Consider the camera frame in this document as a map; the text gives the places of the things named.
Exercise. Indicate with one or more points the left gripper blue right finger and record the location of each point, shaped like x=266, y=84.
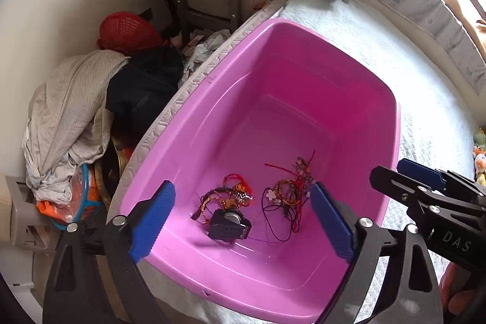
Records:
x=338, y=231

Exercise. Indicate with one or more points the red mesh basket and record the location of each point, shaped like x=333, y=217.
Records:
x=127, y=33

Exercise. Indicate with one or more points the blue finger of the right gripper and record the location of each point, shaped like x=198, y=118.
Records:
x=421, y=202
x=430, y=177

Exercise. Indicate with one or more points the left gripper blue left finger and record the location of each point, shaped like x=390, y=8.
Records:
x=148, y=218

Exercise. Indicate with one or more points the green plush toy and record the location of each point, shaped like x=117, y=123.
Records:
x=479, y=137

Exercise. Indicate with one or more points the red string bracelet long tails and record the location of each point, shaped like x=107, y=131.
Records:
x=301, y=173

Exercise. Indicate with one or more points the pink plastic tub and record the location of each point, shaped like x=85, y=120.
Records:
x=281, y=94

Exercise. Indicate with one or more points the beige teddy bear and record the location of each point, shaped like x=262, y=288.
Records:
x=476, y=31

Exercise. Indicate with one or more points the grey window seat cover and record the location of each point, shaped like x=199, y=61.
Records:
x=436, y=18

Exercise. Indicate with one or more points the grey cloth pile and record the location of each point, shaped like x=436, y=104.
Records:
x=68, y=124

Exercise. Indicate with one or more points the black wrist watch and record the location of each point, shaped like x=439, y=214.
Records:
x=228, y=225

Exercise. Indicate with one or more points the duck plush toy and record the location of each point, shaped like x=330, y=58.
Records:
x=480, y=166

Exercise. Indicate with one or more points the light blue quilted bedspread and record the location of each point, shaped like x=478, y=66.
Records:
x=436, y=127

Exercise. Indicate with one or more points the black clothing pile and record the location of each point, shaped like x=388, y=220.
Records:
x=141, y=89

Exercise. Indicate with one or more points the person's right hand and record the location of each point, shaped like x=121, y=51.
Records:
x=463, y=295

